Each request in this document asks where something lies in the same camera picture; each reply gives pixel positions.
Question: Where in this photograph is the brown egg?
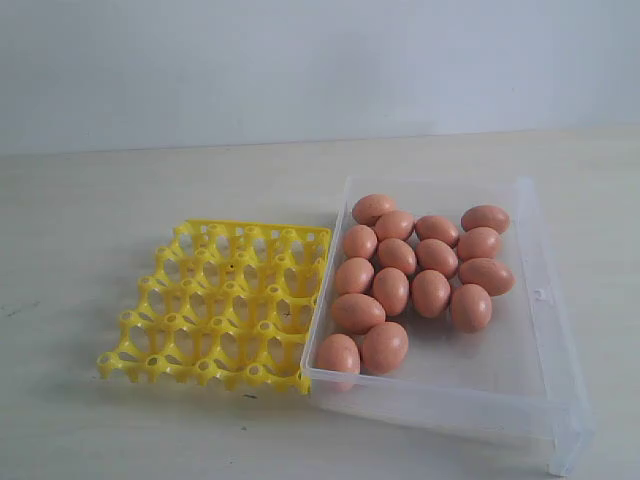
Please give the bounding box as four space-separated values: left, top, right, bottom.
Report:
377 238 417 276
352 194 396 226
461 204 511 234
458 258 515 297
315 333 361 374
415 238 459 279
331 293 386 335
372 267 409 316
415 215 459 248
374 210 415 241
457 227 502 261
342 224 378 259
334 257 375 295
411 270 451 318
361 322 409 375
450 284 492 333

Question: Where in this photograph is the yellow plastic egg tray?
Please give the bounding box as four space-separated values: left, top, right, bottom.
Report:
97 219 331 395

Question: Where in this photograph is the clear plastic bin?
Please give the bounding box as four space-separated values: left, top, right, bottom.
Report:
301 176 594 476

